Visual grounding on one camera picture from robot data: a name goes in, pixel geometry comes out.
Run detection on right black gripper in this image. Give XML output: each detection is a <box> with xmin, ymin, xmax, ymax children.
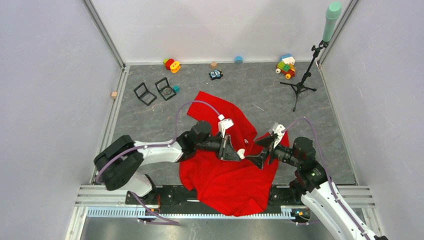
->
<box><xmin>244</xmin><ymin>133</ymin><xmax>301</xmax><ymax>170</ymax></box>

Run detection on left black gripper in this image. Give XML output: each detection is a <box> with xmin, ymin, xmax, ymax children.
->
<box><xmin>195</xmin><ymin>132</ymin><xmax>241</xmax><ymax>162</ymax></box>

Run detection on round orange brooch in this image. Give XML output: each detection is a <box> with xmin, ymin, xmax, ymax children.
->
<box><xmin>237</xmin><ymin>148</ymin><xmax>245</xmax><ymax>160</ymax></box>

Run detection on red t-shirt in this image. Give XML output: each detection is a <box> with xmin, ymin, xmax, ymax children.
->
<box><xmin>179</xmin><ymin>91</ymin><xmax>279</xmax><ymax>217</ymax></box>

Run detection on round dark brooch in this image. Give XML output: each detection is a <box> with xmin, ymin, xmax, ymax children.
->
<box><xmin>163</xmin><ymin>87</ymin><xmax>173</xmax><ymax>95</ymax></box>

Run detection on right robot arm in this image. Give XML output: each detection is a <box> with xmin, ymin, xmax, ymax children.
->
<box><xmin>246</xmin><ymin>133</ymin><xmax>387</xmax><ymax>240</ymax></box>

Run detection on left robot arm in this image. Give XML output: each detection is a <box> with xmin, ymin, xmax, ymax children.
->
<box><xmin>93</xmin><ymin>118</ymin><xmax>244</xmax><ymax>204</ymax></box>

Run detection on colourful brick toy car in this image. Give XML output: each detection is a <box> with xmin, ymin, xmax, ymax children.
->
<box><xmin>275</xmin><ymin>54</ymin><xmax>296</xmax><ymax>80</ymax></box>

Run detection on black display case right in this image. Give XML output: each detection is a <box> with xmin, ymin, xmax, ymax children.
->
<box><xmin>155</xmin><ymin>77</ymin><xmax>177</xmax><ymax>101</ymax></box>

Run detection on black display case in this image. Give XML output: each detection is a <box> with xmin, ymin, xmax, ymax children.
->
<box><xmin>155</xmin><ymin>77</ymin><xmax>177</xmax><ymax>101</ymax></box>
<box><xmin>133</xmin><ymin>82</ymin><xmax>157</xmax><ymax>106</ymax></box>

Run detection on brown wooden cube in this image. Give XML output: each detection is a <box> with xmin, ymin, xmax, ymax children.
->
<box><xmin>210</xmin><ymin>61</ymin><xmax>218</xmax><ymax>70</ymax></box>

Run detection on blue cylinder block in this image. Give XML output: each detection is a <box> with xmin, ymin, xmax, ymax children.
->
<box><xmin>234</xmin><ymin>55</ymin><xmax>244</xmax><ymax>64</ymax></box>

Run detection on red yellow green toy blocks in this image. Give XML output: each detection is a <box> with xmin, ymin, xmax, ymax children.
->
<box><xmin>163</xmin><ymin>58</ymin><xmax>181</xmax><ymax>74</ymax></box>

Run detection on black display case left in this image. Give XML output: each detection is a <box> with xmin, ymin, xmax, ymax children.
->
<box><xmin>133</xmin><ymin>82</ymin><xmax>157</xmax><ymax>106</ymax></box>

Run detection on green microphone on tripod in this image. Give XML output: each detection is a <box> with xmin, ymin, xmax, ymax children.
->
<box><xmin>280</xmin><ymin>1</ymin><xmax>342</xmax><ymax>112</ymax></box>

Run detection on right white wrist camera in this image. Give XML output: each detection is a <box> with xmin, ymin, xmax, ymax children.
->
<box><xmin>270</xmin><ymin>122</ymin><xmax>286</xmax><ymax>149</ymax></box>

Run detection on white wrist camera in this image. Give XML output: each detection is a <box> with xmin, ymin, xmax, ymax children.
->
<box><xmin>270</xmin><ymin>122</ymin><xmax>286</xmax><ymax>149</ymax></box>
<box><xmin>217</xmin><ymin>114</ymin><xmax>234</xmax><ymax>137</ymax></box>

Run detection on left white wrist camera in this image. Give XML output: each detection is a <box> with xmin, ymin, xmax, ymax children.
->
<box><xmin>217</xmin><ymin>114</ymin><xmax>234</xmax><ymax>137</ymax></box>

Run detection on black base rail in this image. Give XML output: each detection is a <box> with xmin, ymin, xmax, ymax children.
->
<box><xmin>141</xmin><ymin>184</ymin><xmax>310</xmax><ymax>216</ymax></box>

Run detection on tan wooden cube on rail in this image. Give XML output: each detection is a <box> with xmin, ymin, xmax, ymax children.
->
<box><xmin>110</xmin><ymin>91</ymin><xmax>118</xmax><ymax>100</ymax></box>

